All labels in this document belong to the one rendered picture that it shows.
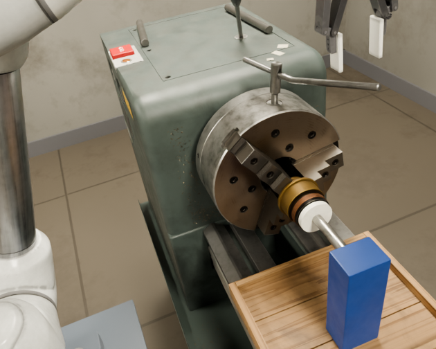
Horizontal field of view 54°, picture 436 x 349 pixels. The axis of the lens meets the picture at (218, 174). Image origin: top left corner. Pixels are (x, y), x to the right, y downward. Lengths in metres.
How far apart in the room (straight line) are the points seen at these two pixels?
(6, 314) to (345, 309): 0.59
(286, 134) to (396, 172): 1.93
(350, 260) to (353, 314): 0.11
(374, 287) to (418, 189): 1.93
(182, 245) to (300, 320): 0.41
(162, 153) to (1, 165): 0.35
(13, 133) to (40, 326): 0.35
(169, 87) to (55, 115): 2.47
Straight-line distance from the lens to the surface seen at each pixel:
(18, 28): 0.58
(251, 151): 0.84
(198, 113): 0.99
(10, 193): 0.87
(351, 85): 0.76
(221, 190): 0.92
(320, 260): 1.04
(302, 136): 0.93
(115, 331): 1.17
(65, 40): 3.24
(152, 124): 0.97
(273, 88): 0.89
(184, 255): 1.22
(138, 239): 2.47
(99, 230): 2.61
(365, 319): 0.86
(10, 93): 0.79
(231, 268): 1.07
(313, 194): 0.85
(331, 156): 0.96
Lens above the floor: 1.67
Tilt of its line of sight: 37 degrees down
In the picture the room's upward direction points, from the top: 9 degrees counter-clockwise
